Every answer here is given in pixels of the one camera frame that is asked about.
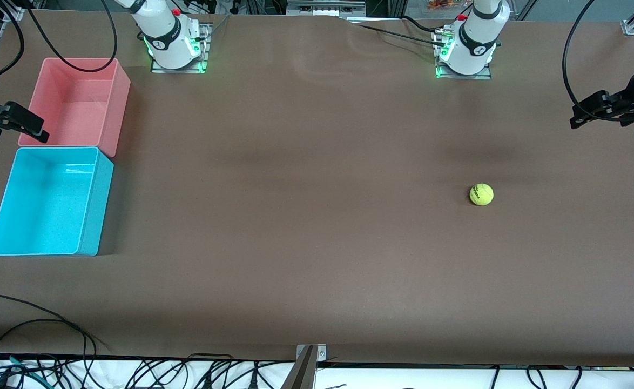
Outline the grey power strip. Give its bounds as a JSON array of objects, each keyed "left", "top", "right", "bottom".
[{"left": 286, "top": 0, "right": 367, "bottom": 17}]

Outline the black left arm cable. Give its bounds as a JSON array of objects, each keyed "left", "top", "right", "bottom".
[{"left": 562, "top": 0, "right": 620, "bottom": 123}]

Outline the black base cable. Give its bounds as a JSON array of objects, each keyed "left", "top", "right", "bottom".
[{"left": 344, "top": 15, "right": 448, "bottom": 48}]

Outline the yellow tennis ball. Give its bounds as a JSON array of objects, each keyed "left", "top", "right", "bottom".
[{"left": 469, "top": 183, "right": 494, "bottom": 206}]

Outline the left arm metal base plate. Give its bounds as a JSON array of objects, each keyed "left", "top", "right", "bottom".
[{"left": 433, "top": 27, "right": 492, "bottom": 81}]

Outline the grey metal bar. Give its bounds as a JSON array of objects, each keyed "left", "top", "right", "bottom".
[{"left": 280, "top": 346, "right": 316, "bottom": 389}]

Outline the small metal edge bracket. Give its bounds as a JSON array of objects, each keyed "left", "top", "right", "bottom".
[{"left": 296, "top": 344, "right": 327, "bottom": 363}]

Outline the pink plastic bin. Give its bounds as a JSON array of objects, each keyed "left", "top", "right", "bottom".
[{"left": 18, "top": 57, "right": 132, "bottom": 158}]

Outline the blue plastic bin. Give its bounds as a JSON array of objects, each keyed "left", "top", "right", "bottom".
[{"left": 0, "top": 146, "right": 115, "bottom": 257}]

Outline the teal cable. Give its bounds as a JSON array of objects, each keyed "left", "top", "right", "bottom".
[{"left": 0, "top": 352, "right": 45, "bottom": 387}]

